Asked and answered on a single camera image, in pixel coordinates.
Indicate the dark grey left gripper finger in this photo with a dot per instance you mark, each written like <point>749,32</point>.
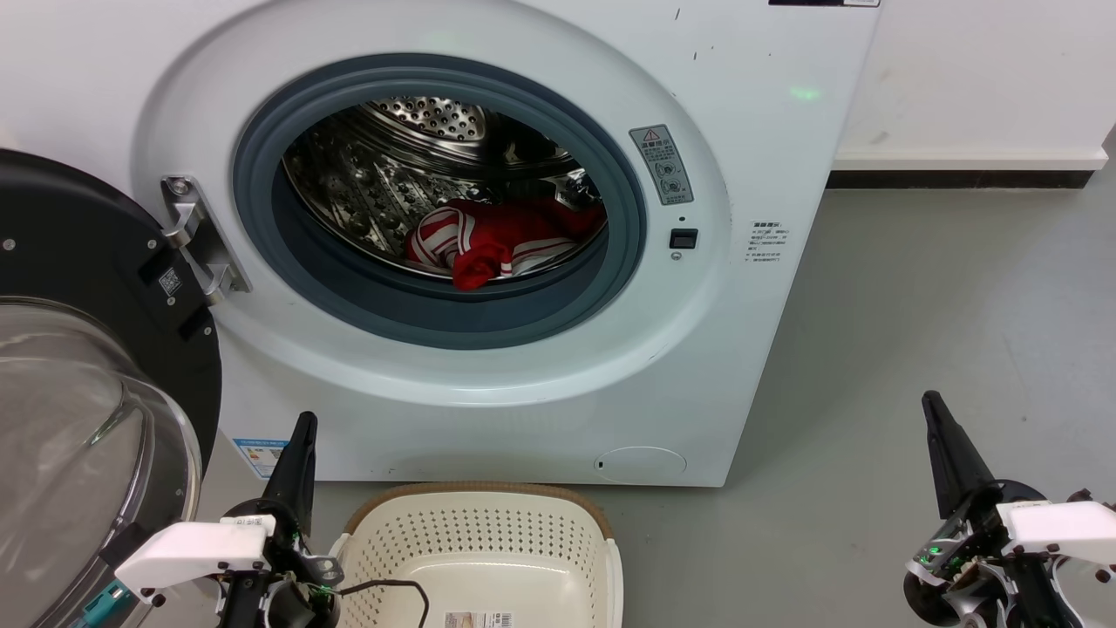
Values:
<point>295,475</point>

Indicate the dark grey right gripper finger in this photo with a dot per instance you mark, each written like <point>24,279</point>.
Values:
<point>955,462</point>

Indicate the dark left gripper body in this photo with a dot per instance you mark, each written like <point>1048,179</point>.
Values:
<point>288,593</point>

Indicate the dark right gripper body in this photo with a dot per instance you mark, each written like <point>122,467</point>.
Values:
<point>968,567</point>

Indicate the red and white striped garment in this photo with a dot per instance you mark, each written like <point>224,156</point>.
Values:
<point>497,235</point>

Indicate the cream perforated laundry basket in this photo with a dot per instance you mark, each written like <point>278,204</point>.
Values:
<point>488,576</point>

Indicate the stainless steel washing machine drum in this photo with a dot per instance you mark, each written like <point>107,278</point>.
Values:
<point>366,183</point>

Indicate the washing machine door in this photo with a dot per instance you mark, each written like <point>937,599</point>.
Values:
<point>78,235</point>

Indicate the blue white energy label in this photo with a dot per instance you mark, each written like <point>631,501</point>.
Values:
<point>260,458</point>

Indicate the grey rubber door gasket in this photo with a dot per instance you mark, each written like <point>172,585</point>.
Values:
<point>436,318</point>

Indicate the QR code sticker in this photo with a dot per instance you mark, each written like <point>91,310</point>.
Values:
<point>170,283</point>

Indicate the white front-load washing machine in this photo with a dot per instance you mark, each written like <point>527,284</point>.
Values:
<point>741,349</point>

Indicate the silver metal door hinge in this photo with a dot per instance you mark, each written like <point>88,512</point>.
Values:
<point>187,222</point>

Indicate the white text notice sticker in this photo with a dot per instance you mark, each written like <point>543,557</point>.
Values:
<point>767,242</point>

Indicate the round white filter cover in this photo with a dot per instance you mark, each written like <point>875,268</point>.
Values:
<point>641,465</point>

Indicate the black door latch socket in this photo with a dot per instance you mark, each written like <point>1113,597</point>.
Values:
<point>683,238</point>

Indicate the grey warning sticker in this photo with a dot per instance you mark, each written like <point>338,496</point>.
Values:
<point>661,166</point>

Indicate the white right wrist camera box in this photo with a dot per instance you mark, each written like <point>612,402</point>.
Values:
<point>1064,528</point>

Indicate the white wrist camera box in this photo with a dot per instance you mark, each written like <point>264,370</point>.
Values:
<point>192,549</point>
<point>1064,528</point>

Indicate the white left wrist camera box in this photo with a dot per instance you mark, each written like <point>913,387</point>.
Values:
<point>192,549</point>

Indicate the white and dark wall baseboard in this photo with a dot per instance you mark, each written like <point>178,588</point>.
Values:
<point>959,161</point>

